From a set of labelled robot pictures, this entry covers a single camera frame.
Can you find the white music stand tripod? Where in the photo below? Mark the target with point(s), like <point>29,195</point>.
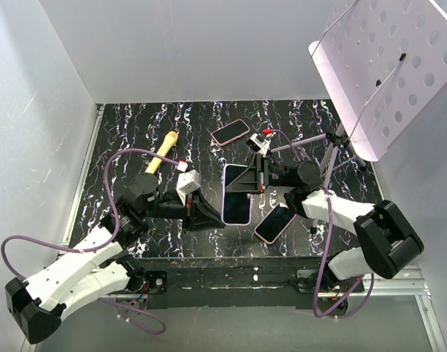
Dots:
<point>337,141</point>

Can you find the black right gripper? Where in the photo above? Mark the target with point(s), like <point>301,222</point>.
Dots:
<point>254,178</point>

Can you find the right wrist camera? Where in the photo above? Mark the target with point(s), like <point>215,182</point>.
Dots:
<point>260,142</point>

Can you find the phone in pink case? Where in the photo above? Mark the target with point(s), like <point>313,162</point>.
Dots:
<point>230,132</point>

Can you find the purple phone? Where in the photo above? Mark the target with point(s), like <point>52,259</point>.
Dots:
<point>236,207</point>

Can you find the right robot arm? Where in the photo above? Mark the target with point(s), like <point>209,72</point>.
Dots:
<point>387,241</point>

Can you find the white perforated stand tray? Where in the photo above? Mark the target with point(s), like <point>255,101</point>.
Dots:
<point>382,63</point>

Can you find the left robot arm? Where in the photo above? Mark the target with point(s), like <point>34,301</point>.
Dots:
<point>96,266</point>

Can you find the cream toy microphone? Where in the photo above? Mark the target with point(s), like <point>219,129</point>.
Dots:
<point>169,142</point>

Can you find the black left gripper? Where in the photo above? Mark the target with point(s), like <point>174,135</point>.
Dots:
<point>204,215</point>

